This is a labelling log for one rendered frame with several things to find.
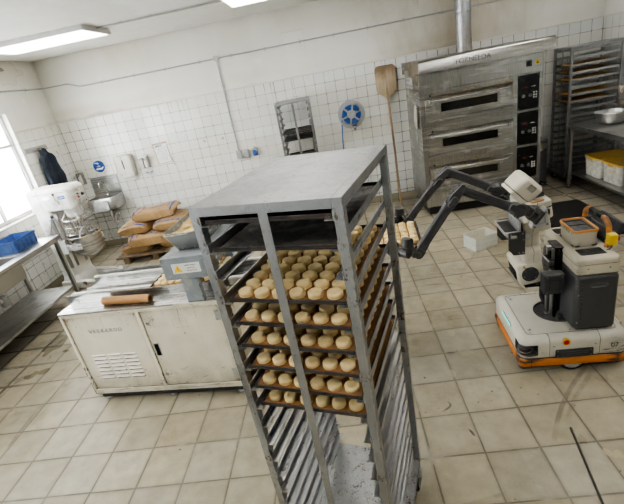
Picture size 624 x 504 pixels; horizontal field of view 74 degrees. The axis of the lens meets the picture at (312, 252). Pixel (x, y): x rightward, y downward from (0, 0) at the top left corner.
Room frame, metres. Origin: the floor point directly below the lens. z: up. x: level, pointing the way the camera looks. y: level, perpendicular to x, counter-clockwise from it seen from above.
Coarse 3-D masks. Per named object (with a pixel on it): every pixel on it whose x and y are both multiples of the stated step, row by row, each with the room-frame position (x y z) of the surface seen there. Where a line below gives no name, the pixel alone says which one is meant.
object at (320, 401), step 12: (384, 348) 1.40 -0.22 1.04; (276, 396) 1.22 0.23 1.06; (288, 396) 1.21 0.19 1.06; (300, 396) 1.20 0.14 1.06; (312, 396) 1.19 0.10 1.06; (324, 396) 1.17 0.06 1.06; (324, 408) 1.14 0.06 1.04; (336, 408) 1.12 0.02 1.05; (348, 408) 1.11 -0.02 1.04; (360, 408) 1.09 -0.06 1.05
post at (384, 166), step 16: (384, 144) 1.61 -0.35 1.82; (384, 160) 1.58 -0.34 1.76; (384, 176) 1.59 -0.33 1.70; (384, 192) 1.59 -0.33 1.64; (400, 288) 1.58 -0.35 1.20; (400, 304) 1.58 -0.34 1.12; (400, 320) 1.59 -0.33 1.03; (400, 336) 1.59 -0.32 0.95; (416, 432) 1.58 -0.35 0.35; (416, 448) 1.58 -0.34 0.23
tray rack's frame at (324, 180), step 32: (288, 160) 1.67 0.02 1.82; (320, 160) 1.54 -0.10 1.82; (352, 160) 1.43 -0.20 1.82; (224, 192) 1.33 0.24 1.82; (256, 192) 1.25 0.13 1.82; (288, 192) 1.17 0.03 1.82; (320, 192) 1.10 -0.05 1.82; (352, 192) 1.12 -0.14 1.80; (192, 224) 1.22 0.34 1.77; (352, 256) 1.04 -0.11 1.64; (224, 288) 1.23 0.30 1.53; (352, 288) 1.03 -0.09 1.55; (224, 320) 1.21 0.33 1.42; (288, 320) 1.12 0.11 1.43; (352, 320) 1.03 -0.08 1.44; (256, 416) 1.21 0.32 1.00; (320, 448) 1.12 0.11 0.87; (352, 448) 1.73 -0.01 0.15; (352, 480) 1.54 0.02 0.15; (384, 480) 1.02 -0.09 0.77; (416, 480) 1.47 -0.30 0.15
